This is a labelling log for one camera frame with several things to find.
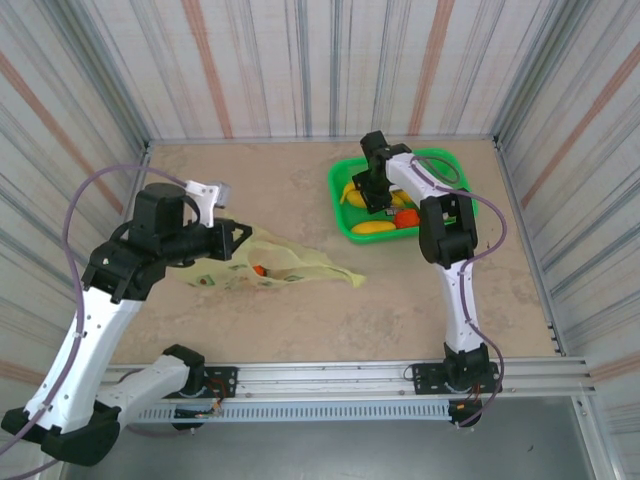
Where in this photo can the yellow printed plastic bag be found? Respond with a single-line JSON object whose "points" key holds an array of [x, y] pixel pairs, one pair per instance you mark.
{"points": [[290, 255]]}

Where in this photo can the yellow fake mango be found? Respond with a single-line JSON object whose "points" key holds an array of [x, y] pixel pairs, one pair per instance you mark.
{"points": [[400, 199]]}

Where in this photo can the aluminium mounting rail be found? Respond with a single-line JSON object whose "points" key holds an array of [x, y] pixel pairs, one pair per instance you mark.
{"points": [[325, 372]]}

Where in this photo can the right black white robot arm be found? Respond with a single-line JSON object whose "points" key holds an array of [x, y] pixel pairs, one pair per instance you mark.
{"points": [[460, 310]]}

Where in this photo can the red orange fake persimmon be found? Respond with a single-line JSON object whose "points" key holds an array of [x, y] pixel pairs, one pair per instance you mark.
{"points": [[406, 219]]}

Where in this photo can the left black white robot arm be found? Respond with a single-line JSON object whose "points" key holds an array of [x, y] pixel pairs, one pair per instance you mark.
{"points": [[95, 340]]}

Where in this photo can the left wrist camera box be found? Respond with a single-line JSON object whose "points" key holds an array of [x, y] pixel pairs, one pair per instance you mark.
{"points": [[210, 197]]}

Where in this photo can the small circuit board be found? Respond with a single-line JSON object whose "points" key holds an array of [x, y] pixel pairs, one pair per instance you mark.
{"points": [[457, 407], [192, 413]]}

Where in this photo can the green plastic basket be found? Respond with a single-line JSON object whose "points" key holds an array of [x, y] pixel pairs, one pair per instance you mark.
{"points": [[345, 220]]}

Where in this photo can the orange fake orange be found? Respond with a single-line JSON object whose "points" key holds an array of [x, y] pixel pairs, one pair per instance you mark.
{"points": [[260, 270]]}

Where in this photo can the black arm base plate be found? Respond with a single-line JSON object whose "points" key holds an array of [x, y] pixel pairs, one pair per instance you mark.
{"points": [[222, 382], [427, 377]]}

